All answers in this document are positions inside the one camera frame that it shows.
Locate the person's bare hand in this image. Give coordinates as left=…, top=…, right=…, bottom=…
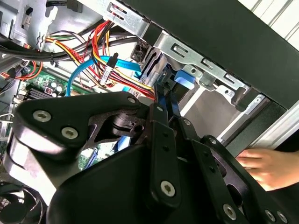
left=235, top=148, right=299, bottom=192

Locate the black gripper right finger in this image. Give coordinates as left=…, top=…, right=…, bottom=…
left=167, top=87, right=294, bottom=224

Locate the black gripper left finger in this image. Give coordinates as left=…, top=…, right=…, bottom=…
left=4, top=83, right=182, bottom=209

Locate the long blue SATA wire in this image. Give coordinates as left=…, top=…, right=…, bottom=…
left=66, top=56, right=178, bottom=117

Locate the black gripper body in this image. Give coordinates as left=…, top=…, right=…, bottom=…
left=46, top=144, right=220, bottom=224

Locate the hard disk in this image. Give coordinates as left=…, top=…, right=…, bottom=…
left=161, top=66, right=197, bottom=112

